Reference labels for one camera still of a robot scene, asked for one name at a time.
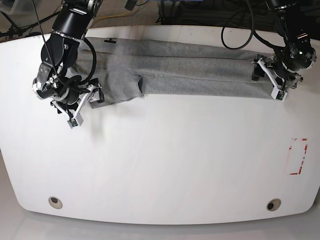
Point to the black white gripper body image-left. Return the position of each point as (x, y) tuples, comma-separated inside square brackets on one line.
[(68, 94)]

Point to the black white gripper body image-right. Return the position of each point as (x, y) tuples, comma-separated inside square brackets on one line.
[(283, 66)]

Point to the grey T-shirt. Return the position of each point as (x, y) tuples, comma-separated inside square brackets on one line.
[(127, 69)]

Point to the red tape marking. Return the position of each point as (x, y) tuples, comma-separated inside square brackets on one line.
[(296, 156)]

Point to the left table grommet hole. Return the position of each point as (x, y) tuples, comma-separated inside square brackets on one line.
[(55, 202)]

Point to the table grommet hole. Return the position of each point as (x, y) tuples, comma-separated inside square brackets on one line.
[(55, 202), (273, 205)]

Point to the right table grommet hole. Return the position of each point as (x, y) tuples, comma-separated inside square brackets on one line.
[(273, 205)]

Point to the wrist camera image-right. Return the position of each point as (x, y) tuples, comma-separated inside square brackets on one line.
[(280, 95)]

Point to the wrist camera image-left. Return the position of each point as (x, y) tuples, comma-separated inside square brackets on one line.
[(75, 122)]

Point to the black arm cable image-right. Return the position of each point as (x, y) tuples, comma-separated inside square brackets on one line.
[(240, 28)]

